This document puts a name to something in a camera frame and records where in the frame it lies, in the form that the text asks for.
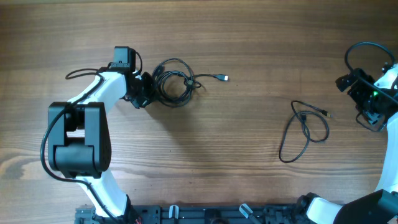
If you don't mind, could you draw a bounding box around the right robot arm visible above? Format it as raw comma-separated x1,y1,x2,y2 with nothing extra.
301,65,397,223

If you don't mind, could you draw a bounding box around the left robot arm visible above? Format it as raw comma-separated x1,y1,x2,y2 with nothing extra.
40,46,155,223

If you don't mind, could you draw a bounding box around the thin black USB cable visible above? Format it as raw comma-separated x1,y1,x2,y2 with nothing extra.
278,100,333,164

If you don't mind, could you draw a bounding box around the left camera cable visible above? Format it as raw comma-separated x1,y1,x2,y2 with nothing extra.
39,51,143,223

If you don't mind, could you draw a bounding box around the thick black USB cable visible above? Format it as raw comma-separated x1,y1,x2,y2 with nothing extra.
151,57,229,109

